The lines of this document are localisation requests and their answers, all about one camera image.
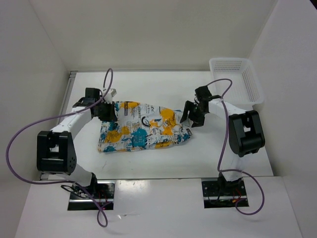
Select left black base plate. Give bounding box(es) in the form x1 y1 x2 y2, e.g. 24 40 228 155
61 180 115 211

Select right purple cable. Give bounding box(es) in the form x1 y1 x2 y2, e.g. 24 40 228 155
205 78 265 215

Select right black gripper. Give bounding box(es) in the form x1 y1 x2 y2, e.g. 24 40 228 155
180 100 208 127

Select white teal yellow patterned shorts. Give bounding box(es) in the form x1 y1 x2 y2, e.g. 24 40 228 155
98 101 192 153

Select white perforated plastic basket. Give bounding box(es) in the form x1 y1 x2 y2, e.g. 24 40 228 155
209 58 264 106

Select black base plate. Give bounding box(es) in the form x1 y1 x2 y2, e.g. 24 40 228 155
201 177 249 209
61 180 115 211

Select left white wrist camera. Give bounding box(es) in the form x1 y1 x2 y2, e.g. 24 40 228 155
103 88 116 104

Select purple cable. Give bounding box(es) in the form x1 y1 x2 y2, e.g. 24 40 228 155
205 78 265 215
5 68 115 228

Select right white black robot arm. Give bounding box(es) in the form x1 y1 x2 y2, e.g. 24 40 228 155
181 86 265 195

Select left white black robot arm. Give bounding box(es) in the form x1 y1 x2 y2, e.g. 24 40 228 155
37 88 117 198

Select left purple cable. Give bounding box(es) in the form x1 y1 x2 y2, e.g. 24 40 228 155
5 68 115 228

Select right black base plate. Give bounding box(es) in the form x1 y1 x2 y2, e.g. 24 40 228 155
201 177 249 209

